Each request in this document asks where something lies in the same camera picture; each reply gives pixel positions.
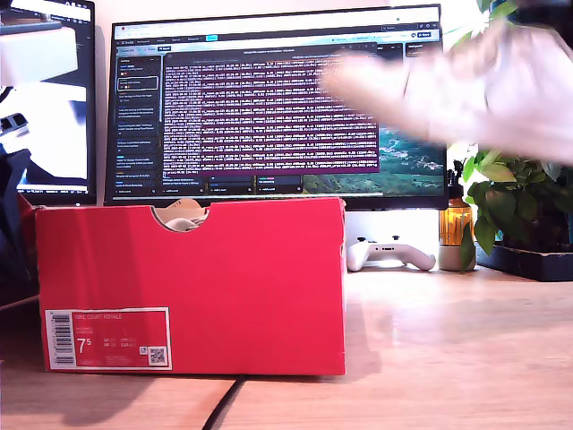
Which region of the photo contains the red cardboard shoebox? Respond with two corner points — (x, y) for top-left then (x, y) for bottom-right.
(34, 196), (348, 377)

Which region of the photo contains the white leather sneaker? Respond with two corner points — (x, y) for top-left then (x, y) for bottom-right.
(317, 17), (573, 165)
(163, 213), (210, 234)

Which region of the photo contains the beige packing paper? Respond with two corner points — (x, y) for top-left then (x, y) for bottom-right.
(164, 199), (203, 216)

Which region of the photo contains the large black computer monitor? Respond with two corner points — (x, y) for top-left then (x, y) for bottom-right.
(104, 4), (449, 211)

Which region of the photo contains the white game controller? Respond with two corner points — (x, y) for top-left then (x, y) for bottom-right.
(346, 235), (437, 273)

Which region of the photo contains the amber pump bottle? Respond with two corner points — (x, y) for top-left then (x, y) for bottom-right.
(438, 159), (475, 247)

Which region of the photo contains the pale grey round pot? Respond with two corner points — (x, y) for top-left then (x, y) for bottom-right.
(437, 244), (477, 273)

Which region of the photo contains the small black computer monitor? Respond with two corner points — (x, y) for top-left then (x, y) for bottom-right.
(0, 0), (98, 207)

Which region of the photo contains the green leafy houseplant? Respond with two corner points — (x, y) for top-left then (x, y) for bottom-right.
(442, 0), (573, 274)

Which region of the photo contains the black table cable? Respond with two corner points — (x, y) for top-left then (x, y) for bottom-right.
(201, 375), (247, 430)

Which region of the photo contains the pale grey camera box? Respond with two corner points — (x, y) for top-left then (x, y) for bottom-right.
(0, 20), (80, 87)

